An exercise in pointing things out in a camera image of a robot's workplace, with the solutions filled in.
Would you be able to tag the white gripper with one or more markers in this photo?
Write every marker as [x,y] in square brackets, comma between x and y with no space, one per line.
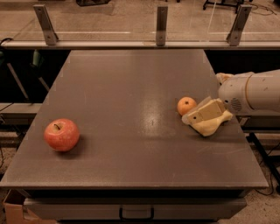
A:
[233,93]

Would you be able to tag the small orange fruit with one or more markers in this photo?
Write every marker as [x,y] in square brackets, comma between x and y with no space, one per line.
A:
[185,104]

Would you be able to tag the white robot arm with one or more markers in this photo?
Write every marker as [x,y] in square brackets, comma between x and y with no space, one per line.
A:
[263,91]

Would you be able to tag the yellow wavy sponge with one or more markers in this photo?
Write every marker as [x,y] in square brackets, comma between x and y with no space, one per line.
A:
[207,128]

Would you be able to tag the black stand leg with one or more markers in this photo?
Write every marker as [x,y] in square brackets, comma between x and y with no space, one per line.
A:
[272,162]

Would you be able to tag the clear acrylic barrier panel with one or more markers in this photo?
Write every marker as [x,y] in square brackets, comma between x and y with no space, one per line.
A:
[188,20]

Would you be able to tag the red apple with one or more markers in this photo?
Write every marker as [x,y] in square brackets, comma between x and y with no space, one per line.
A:
[62,134]

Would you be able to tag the cardboard box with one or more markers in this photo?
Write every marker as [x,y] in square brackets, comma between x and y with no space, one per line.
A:
[16,213]

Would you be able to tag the right metal bracket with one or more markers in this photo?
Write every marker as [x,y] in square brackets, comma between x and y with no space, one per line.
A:
[235,34]

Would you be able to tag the metal bracket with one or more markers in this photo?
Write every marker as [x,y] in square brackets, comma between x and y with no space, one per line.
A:
[162,13]
[235,34]
[50,36]

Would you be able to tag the middle metal bracket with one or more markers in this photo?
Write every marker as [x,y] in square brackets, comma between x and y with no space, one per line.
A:
[162,13]

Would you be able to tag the left metal bracket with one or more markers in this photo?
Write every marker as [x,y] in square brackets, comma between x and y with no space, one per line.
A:
[50,36]

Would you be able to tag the grey drawer with black handle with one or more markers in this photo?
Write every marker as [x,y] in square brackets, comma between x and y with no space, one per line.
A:
[194,209]

